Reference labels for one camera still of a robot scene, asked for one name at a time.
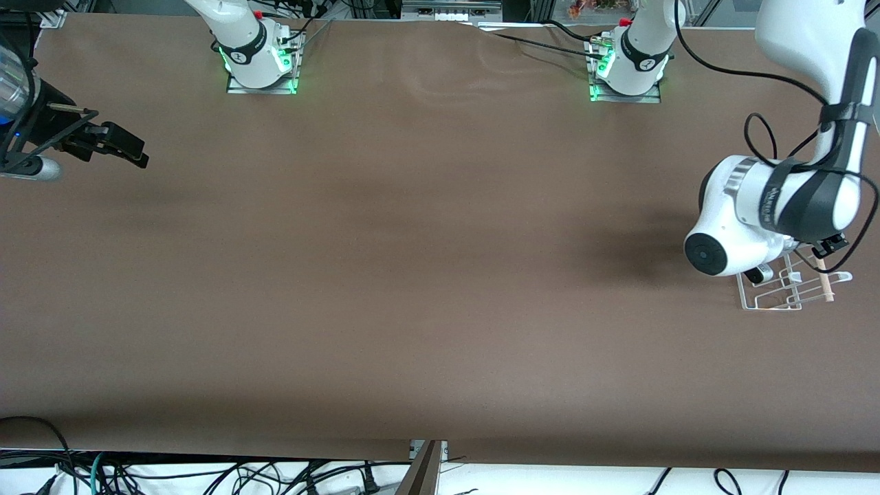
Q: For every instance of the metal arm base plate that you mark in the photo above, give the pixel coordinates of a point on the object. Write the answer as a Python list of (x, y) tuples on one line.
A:
[(240, 89), (646, 98)]

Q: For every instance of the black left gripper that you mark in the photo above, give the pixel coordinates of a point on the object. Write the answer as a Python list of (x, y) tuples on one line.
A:
[(832, 243)]

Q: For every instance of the grey device with ports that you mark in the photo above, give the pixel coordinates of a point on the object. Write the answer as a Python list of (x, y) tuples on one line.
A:
[(450, 8)]

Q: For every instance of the brown table cover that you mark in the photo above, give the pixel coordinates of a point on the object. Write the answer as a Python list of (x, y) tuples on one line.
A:
[(440, 275)]

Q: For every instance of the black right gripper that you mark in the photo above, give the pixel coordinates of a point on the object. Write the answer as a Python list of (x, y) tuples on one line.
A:
[(49, 122)]

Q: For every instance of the metal frame post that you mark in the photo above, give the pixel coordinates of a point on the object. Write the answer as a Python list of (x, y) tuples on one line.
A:
[(426, 474)]

